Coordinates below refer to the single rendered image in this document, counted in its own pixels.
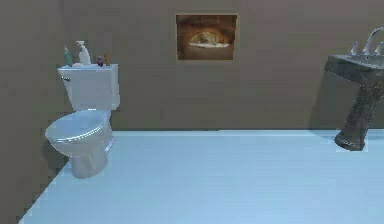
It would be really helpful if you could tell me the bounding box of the silver sink faucet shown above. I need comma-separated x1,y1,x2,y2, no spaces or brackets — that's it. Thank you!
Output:
347,26,384,57

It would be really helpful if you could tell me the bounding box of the white spray bottle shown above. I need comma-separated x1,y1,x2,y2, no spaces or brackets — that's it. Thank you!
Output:
75,40,92,66

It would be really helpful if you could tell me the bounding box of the dark stone pedestal sink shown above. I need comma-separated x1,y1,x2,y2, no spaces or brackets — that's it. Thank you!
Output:
324,54,384,152

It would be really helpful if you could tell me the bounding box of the brown framed picture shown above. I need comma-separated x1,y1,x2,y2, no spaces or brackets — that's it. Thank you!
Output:
175,13,239,62

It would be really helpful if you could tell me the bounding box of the green bottle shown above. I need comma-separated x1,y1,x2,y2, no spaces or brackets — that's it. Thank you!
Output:
63,46,74,67

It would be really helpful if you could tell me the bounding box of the white toilet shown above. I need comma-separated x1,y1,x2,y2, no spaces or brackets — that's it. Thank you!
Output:
44,63,121,180

